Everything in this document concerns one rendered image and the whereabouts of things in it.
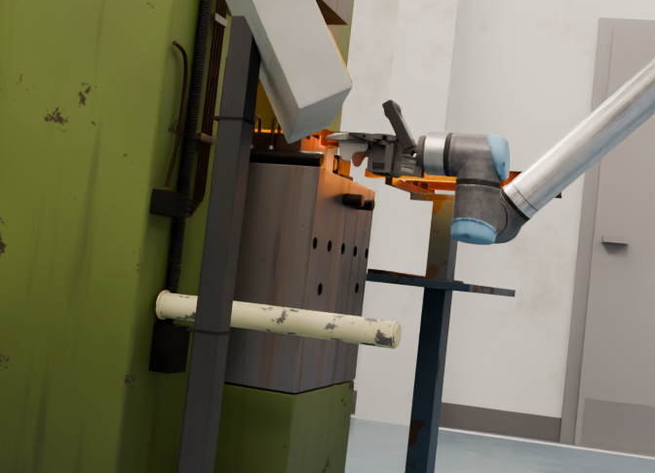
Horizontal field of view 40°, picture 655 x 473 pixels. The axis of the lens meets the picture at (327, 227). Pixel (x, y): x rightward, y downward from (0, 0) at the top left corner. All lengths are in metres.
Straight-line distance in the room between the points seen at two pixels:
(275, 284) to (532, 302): 3.04
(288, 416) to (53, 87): 0.76
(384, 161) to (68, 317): 0.70
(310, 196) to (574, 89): 3.20
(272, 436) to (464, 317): 3.00
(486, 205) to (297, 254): 0.39
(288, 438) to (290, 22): 0.87
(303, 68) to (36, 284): 0.72
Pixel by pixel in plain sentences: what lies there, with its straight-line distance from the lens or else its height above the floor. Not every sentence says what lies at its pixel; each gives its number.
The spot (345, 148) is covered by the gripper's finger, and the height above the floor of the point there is 0.97.
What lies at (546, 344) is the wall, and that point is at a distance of 4.72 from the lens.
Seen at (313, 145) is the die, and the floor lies 0.97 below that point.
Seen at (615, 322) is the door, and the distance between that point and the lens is 4.69.
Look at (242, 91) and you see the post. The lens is 1.36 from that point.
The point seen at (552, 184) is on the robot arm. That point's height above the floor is 0.94.
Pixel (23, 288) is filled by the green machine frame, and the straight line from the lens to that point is 1.72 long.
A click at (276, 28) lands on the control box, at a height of 1.02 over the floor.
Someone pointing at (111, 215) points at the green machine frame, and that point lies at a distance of 1.62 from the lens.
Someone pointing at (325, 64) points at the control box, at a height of 0.98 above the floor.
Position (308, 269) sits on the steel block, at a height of 0.71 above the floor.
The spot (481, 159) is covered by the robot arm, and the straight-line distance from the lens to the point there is 1.80.
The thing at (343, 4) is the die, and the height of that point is 1.30.
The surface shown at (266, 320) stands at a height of 0.62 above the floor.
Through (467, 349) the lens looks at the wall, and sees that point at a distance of 4.71.
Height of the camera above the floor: 0.71
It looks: 3 degrees up
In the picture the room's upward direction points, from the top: 6 degrees clockwise
